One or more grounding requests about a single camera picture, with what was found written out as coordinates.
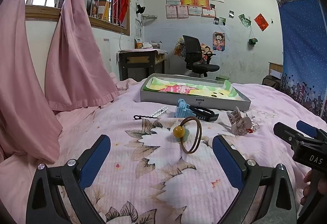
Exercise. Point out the colourful gift bag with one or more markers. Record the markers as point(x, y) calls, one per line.
point(179, 47)

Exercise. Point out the scattered small wall photos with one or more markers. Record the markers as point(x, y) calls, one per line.
point(222, 21)

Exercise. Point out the green plastic stool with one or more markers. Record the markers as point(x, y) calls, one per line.
point(221, 78)

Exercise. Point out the light blue wrist watch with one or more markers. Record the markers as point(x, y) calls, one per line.
point(182, 109)

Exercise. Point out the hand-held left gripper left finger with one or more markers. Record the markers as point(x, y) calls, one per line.
point(94, 160)

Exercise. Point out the black wavy hairpin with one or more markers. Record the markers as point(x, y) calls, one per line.
point(145, 117)

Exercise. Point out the orange cardboard box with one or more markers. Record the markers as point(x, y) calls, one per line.
point(103, 9)

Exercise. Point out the person's right hand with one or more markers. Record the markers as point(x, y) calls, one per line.
point(307, 179)

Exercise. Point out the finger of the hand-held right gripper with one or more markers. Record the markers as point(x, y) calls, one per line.
point(306, 128)
point(283, 132)

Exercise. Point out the stack of books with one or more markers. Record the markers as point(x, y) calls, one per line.
point(153, 45)

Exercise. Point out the pink floral bedsheet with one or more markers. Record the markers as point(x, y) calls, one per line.
point(158, 167)

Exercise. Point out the white perforated hair clip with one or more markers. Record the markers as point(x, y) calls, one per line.
point(159, 111)

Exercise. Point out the black hat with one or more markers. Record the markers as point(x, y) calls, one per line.
point(140, 9)

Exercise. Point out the grey shallow cardboard box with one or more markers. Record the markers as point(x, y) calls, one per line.
point(163, 98)

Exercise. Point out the red hanging cloth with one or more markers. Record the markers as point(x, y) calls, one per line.
point(122, 1)

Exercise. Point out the dark bag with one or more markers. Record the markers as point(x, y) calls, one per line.
point(270, 83)

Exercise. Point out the group of wall certificates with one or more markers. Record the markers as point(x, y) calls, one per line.
point(186, 1)

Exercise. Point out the red paper wall decoration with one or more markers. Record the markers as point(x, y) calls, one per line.
point(261, 22)

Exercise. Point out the colourful painted cloth liner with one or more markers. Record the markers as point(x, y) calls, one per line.
point(178, 88)

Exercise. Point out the green hanging wall holder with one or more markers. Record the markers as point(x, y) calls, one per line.
point(253, 40)

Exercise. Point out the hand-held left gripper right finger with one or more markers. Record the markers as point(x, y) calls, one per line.
point(227, 162)

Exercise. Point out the black office chair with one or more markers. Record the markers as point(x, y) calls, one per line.
point(191, 46)

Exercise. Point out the cartoon wall poster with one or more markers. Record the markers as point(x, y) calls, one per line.
point(218, 41)

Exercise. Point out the blue patterned curtain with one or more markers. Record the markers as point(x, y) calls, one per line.
point(301, 47)

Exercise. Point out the beige claw hair clip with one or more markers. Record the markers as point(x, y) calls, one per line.
point(238, 121)

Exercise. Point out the small orange carton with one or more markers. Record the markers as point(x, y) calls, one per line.
point(138, 44)

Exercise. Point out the wooden desk black legs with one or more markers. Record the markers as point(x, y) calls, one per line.
point(138, 59)

